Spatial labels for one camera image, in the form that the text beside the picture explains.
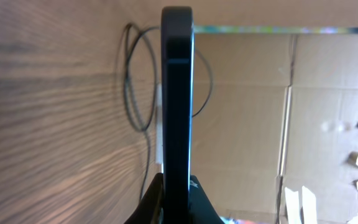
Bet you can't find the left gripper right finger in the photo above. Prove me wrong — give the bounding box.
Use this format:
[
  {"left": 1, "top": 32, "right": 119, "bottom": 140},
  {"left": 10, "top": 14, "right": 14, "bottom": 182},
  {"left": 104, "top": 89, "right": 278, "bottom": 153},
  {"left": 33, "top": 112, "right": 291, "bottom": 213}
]
[{"left": 189, "top": 175, "right": 224, "bottom": 224}]

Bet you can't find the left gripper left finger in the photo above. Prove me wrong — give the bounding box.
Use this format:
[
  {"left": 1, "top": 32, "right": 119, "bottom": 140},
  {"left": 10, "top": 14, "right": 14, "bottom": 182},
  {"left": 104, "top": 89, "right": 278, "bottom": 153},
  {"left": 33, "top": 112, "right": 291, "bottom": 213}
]
[{"left": 124, "top": 173, "right": 163, "bottom": 224}]

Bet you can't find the Samsung Galaxy smartphone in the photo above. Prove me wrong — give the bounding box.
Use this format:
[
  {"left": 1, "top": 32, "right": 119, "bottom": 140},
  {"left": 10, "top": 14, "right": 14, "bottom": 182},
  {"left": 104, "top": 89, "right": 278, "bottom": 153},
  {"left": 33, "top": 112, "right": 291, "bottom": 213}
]
[{"left": 161, "top": 6, "right": 194, "bottom": 223}]

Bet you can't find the black USB charging cable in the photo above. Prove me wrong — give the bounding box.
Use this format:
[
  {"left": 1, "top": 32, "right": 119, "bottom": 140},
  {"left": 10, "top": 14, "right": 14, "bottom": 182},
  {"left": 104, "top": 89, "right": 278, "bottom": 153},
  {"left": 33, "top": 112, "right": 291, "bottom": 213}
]
[{"left": 122, "top": 23, "right": 214, "bottom": 200}]

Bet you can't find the white power strip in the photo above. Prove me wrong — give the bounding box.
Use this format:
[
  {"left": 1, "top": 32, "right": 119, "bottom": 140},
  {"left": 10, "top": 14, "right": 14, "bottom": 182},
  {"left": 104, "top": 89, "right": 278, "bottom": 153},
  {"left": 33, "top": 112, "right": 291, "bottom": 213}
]
[{"left": 155, "top": 83, "right": 163, "bottom": 165}]

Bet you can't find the cardboard backdrop panel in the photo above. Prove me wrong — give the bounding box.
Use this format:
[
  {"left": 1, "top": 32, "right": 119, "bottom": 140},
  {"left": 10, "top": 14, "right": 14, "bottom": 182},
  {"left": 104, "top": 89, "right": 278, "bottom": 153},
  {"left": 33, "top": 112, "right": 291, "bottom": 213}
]
[{"left": 154, "top": 0, "right": 358, "bottom": 224}]

